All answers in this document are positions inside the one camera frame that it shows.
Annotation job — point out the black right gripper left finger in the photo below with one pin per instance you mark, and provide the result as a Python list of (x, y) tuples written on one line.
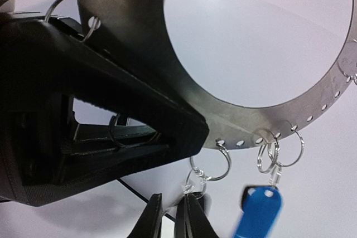
[(150, 221)]

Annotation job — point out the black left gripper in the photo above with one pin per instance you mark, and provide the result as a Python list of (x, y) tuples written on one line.
[(34, 171)]

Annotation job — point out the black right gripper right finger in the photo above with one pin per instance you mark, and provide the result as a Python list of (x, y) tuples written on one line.
[(191, 220)]

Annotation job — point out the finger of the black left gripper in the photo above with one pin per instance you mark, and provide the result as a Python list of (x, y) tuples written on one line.
[(91, 139), (38, 61)]

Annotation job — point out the blue key tag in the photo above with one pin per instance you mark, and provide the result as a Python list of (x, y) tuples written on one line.
[(261, 205)]

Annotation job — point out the perforated metal key ring disc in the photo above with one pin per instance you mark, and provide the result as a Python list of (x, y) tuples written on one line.
[(134, 34)]

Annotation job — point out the black key tag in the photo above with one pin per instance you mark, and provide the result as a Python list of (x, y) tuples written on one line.
[(198, 186)]

